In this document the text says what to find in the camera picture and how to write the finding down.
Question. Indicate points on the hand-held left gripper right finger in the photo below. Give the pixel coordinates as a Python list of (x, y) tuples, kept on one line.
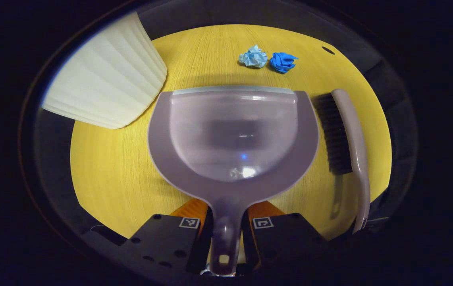
[(282, 242)]

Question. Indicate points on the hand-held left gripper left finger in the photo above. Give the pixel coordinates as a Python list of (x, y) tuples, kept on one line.
[(162, 242)]

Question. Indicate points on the pale lilac plastic dustpan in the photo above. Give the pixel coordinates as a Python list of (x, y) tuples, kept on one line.
[(234, 135)]

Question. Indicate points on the small lilac broom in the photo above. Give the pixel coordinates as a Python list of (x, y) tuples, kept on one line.
[(353, 131)]

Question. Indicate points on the white ribbed garbage bin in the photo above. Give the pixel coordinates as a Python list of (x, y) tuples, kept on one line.
[(107, 75)]

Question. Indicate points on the dark blue paper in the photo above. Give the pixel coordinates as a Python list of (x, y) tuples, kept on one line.
[(282, 62)]

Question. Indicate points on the light blue paper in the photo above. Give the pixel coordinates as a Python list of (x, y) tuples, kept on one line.
[(253, 57)]

